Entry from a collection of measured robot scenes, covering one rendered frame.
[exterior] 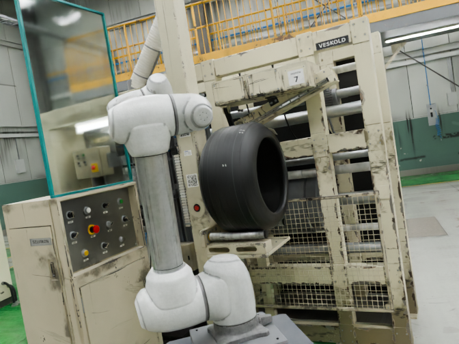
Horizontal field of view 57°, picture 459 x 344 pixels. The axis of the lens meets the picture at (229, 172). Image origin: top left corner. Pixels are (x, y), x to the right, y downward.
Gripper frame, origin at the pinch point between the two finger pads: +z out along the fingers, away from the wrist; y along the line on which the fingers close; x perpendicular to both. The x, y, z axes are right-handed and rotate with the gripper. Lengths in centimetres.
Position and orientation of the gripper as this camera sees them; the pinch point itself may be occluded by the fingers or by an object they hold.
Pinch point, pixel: (173, 142)
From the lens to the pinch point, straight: 211.8
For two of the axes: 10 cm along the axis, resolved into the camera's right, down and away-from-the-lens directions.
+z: 0.7, 6.1, 7.9
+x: 9.9, -1.5, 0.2
